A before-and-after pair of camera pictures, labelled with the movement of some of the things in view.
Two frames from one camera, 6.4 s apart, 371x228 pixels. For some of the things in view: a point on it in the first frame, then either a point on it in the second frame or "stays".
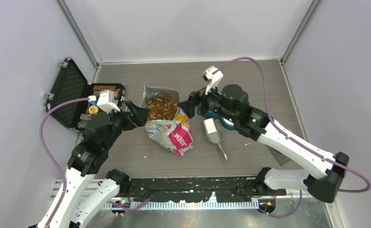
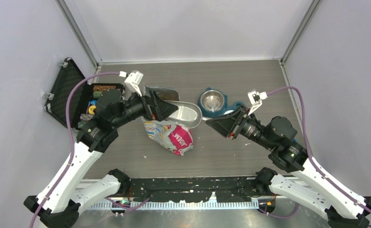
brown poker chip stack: (100, 88) stays
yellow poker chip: (93, 109) stays
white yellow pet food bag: (166, 125) stays
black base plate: (225, 189) stays
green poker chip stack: (96, 93) stays
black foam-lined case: (71, 83) stays
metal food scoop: (215, 132) -> (188, 115)
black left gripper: (138, 117) -> (154, 106)
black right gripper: (189, 106) -> (229, 125)
